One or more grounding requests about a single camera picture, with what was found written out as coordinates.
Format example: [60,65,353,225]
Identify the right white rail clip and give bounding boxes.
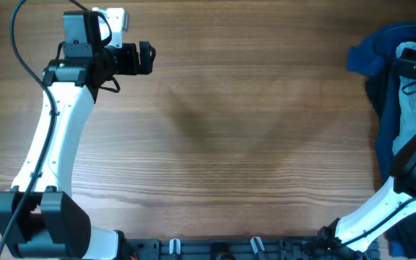
[250,236,264,254]

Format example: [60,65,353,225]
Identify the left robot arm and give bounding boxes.
[0,7,156,259]

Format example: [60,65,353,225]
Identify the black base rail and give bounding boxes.
[127,237,381,260]

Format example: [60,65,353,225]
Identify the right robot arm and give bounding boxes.
[312,134,416,259]

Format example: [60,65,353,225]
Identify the white rail clip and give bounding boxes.
[250,236,264,254]
[169,238,181,255]

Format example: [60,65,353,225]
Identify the light blue denim shorts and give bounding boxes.
[391,41,416,243]

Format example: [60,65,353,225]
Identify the blue shirt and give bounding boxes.
[346,22,416,258]

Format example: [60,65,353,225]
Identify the left white rail clip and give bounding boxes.
[169,238,181,255]

